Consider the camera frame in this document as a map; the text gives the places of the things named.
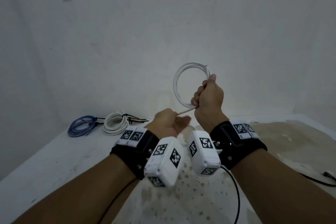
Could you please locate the person's right hand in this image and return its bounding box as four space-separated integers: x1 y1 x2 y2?
191 74 229 134

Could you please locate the person's left hand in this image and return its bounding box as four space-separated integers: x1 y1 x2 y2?
146 108 192 140

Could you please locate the white cable coil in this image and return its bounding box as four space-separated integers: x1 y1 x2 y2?
103 111 130 136
173 62 212 115

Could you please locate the person's right forearm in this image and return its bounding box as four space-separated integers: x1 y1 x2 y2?
230 149 336 224

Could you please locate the person's left forearm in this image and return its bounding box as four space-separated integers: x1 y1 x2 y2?
12 153 140 224

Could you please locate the white left marker tag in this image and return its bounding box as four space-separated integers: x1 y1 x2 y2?
116 126 148 145

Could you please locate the white marker tag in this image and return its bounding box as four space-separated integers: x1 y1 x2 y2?
229 120 260 140
116 126 148 145

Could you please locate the white right marker tag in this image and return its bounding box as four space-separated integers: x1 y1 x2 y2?
229 120 260 140

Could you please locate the black left wrist strap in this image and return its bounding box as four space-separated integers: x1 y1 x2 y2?
109 129 161 180

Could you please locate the black wrist strap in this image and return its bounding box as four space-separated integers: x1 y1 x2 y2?
209 121 268 171
109 129 161 180

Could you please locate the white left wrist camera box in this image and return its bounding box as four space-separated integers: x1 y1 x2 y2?
143 136 185 188

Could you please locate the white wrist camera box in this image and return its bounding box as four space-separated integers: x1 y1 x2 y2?
143 136 185 188
187 130 222 176

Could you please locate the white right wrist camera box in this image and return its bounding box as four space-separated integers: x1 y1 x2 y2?
187 130 222 176

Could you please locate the tied white cable coil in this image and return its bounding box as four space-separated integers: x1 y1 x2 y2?
103 111 130 136

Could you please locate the black right wrist strap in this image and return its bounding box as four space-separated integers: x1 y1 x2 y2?
209 121 268 171

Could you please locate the blue cable coil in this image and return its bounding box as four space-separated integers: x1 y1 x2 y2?
67 115 98 138

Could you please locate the black right camera cable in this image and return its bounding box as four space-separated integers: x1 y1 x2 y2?
220 165 241 224

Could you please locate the black camera cable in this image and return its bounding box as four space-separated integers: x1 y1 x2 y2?
220 165 241 224
97 179 137 224

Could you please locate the black left camera cable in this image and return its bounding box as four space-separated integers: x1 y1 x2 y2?
97 179 137 224

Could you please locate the black cable with plug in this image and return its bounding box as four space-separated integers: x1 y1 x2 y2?
299 170 336 188

